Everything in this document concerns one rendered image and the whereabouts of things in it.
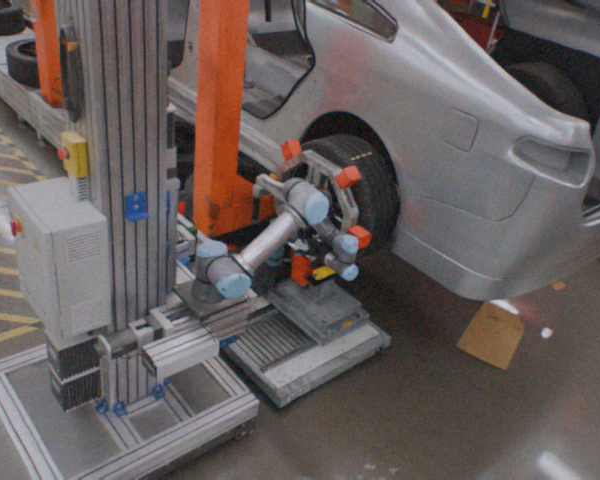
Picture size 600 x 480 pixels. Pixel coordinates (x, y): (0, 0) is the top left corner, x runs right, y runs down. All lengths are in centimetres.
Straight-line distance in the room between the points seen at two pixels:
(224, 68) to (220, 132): 32
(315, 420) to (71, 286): 146
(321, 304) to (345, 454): 86
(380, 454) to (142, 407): 114
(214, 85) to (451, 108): 110
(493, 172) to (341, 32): 102
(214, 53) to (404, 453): 208
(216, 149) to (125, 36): 122
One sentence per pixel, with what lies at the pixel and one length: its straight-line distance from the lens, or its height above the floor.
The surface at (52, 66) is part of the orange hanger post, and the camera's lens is 486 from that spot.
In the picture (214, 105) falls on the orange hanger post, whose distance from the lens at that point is 310.
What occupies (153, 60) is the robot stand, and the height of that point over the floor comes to 174.
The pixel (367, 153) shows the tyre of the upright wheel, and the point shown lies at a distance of 311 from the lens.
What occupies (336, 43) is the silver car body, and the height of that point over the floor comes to 159.
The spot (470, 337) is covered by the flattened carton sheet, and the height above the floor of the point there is 1.
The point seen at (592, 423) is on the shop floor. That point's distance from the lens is 382.
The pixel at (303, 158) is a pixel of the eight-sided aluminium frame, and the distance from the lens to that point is 310.
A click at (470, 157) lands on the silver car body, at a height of 138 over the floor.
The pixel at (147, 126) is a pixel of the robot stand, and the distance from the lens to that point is 222.
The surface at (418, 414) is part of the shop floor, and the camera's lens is 341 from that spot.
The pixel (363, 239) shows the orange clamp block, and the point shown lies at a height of 87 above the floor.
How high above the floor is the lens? 241
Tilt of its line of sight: 33 degrees down
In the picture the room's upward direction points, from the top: 9 degrees clockwise
